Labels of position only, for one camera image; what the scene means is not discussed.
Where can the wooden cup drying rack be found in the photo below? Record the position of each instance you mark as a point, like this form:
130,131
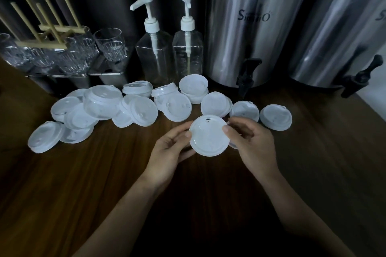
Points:
48,43

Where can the white plastic cup lid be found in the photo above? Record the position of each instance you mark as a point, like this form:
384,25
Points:
207,136

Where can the stainless steel drink dispenser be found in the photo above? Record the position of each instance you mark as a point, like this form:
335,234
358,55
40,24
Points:
337,25
241,25

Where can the person's left forearm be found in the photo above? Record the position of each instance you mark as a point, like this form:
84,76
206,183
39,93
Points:
120,220

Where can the person's right forearm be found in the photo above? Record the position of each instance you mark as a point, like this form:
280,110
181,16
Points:
301,217

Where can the clear pump dispenser bottle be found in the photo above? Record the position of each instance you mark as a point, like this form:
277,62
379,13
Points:
187,50
154,52

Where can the person's left thumb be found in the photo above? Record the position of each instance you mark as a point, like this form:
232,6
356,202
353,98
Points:
182,140

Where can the black dispenser tap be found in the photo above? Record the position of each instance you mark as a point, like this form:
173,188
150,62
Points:
360,79
247,76

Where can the person's right thumb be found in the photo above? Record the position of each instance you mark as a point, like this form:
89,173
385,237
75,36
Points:
232,138

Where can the person's right hand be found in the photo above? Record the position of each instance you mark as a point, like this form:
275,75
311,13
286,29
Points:
259,151

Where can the person's left hand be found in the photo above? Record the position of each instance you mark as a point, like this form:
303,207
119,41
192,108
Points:
164,160

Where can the pile of white lids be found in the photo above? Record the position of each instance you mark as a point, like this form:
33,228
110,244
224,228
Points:
138,109

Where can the clear drinking glass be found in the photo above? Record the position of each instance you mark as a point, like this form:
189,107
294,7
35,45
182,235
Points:
112,46
10,52
71,61
86,43
38,56

